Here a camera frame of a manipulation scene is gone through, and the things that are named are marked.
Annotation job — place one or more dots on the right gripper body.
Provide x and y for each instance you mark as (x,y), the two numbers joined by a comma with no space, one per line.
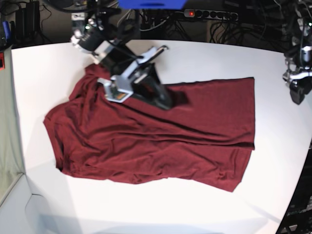
(121,72)

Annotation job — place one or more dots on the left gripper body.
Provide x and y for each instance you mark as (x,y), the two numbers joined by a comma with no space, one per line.
(299,66)

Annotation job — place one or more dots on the dark red t-shirt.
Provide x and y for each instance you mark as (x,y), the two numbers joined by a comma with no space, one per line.
(208,136)

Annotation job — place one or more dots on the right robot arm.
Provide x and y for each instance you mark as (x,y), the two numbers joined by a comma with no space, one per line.
(93,34)

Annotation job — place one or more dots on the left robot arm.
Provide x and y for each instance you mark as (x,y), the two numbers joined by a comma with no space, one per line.
(296,16)

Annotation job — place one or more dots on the blue box at top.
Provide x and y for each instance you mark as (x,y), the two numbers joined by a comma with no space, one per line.
(152,4)

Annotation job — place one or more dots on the black power strip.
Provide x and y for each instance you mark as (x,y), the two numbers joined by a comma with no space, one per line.
(211,15)

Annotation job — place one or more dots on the blue bottle left edge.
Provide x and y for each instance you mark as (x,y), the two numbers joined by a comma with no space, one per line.
(7,30)

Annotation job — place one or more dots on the red black device left edge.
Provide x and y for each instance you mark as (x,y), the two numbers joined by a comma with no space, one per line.
(2,61)

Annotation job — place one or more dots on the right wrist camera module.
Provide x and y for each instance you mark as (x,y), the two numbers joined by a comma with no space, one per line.
(115,94)

